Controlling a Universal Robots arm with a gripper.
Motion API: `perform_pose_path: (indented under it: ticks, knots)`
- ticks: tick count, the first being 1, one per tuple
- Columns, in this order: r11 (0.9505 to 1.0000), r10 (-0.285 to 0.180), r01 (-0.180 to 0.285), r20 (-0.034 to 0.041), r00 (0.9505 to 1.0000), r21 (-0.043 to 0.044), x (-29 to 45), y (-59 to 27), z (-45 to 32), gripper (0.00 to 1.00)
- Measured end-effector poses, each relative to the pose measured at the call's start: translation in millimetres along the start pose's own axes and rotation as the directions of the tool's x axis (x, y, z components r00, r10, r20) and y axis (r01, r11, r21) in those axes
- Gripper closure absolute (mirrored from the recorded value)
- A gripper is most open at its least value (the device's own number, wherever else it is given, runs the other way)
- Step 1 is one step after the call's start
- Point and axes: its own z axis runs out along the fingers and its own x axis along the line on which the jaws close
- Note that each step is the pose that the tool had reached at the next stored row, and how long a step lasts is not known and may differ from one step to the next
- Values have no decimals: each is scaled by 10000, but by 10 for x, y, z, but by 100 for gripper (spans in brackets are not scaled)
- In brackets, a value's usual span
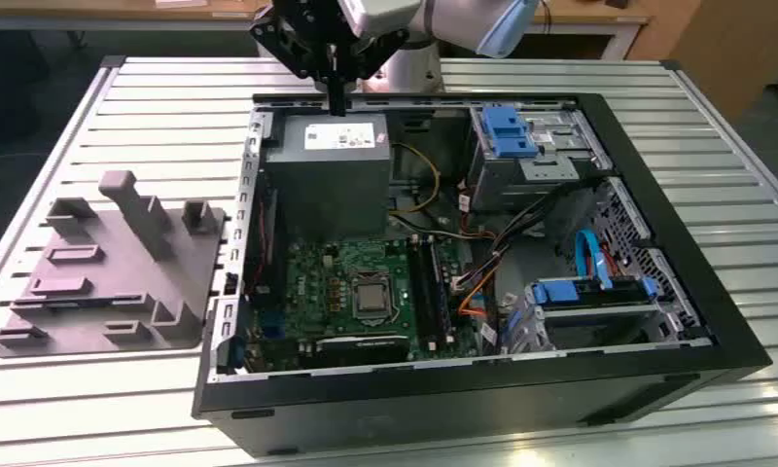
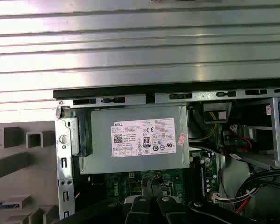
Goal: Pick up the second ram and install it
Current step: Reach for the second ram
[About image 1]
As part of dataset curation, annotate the yellow wire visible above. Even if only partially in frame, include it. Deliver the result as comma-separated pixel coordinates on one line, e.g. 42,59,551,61
387,141,443,214

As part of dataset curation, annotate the orange wire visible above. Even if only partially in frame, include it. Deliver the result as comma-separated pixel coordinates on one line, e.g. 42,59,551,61
458,286,495,318

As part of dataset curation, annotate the black CPU socket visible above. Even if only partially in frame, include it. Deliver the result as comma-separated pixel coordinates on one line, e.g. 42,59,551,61
346,272,401,325

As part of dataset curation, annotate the black wire bundle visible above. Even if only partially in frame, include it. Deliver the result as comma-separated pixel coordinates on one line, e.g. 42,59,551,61
457,177,609,293

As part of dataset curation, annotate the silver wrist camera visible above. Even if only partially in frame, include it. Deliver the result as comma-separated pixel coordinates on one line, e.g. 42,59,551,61
335,0,423,40

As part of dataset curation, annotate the hard disk in blue carrier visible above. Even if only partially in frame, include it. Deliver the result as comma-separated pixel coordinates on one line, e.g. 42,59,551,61
523,275,662,312

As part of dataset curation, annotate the blue flat wire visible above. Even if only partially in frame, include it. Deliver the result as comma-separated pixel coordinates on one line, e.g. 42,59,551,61
573,228,615,291

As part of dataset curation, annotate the black RAM slot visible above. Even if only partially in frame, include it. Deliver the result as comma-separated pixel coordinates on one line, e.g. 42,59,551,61
406,234,437,350

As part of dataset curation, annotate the blue drive latch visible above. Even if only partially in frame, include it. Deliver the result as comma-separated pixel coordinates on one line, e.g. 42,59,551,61
482,105,538,160

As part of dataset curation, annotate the metal disk bay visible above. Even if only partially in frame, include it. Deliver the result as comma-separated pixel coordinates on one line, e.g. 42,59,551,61
505,286,689,352

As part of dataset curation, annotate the wooden cabinet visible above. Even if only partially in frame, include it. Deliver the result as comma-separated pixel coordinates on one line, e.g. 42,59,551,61
641,0,778,123

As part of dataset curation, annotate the metal drive cage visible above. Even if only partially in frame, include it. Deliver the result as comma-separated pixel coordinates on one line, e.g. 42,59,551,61
469,104,614,210

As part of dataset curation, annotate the silver CPU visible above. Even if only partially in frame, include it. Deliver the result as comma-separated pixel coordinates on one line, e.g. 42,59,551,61
353,283,390,312

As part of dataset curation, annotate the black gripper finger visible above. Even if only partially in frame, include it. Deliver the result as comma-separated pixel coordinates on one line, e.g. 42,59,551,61
335,30,411,117
247,16,339,117

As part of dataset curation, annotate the dark RAM stick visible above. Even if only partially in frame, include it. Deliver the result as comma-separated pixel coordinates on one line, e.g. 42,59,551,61
426,237,461,342

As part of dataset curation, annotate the thin red wire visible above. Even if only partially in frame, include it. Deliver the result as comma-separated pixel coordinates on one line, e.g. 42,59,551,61
243,189,279,296

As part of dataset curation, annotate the grey power supply unit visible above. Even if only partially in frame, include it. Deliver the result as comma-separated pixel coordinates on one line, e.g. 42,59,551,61
262,114,394,242

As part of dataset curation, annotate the black graphics card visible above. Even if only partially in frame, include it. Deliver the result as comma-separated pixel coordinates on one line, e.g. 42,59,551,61
314,335,411,366

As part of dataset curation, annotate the black PC case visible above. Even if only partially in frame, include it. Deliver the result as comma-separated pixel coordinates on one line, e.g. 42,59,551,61
190,91,773,458

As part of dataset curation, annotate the grey parts rack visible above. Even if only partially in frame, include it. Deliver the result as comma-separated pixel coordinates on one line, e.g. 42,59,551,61
0,169,229,360

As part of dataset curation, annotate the green motherboard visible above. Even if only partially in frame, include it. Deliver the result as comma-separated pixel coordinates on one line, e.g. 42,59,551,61
249,236,494,371

